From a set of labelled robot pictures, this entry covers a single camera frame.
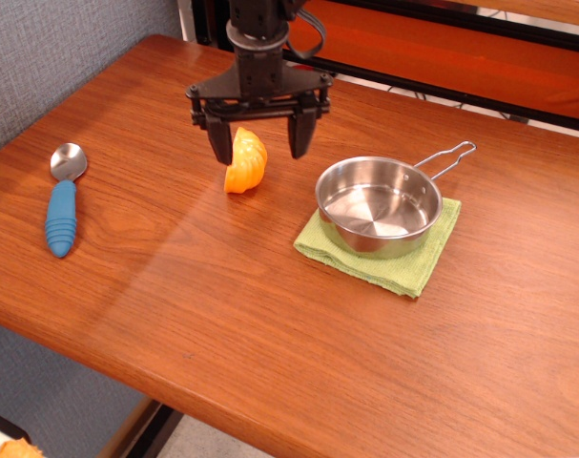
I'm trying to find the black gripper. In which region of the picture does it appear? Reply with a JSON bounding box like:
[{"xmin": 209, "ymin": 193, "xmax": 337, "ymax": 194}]
[{"xmin": 186, "ymin": 32, "xmax": 333, "ymax": 166}]

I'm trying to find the orange plastic half orange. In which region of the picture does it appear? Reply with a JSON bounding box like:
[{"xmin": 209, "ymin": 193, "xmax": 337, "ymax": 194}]
[{"xmin": 223, "ymin": 127, "xmax": 268, "ymax": 194}]

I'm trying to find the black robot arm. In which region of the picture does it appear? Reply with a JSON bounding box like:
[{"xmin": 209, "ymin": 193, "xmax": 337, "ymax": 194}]
[{"xmin": 186, "ymin": 1, "xmax": 333, "ymax": 165}]

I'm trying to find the small steel saucepan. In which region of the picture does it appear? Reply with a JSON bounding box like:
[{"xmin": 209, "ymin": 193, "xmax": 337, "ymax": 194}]
[{"xmin": 315, "ymin": 141, "xmax": 477, "ymax": 260}]

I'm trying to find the green folded cloth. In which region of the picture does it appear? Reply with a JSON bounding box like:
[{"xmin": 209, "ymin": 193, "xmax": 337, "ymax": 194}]
[{"xmin": 294, "ymin": 198, "xmax": 462, "ymax": 299}]

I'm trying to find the orange toy in basket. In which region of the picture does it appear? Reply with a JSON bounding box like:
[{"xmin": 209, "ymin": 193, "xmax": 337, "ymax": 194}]
[{"xmin": 0, "ymin": 438, "xmax": 44, "ymax": 458}]

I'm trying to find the blue handled metal spoon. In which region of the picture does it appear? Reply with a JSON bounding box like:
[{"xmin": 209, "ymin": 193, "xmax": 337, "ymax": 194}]
[{"xmin": 44, "ymin": 143, "xmax": 88, "ymax": 258}]

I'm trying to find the orange panel black frame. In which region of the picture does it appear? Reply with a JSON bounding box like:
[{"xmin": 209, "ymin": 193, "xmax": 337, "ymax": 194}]
[{"xmin": 196, "ymin": 1, "xmax": 579, "ymax": 131}]

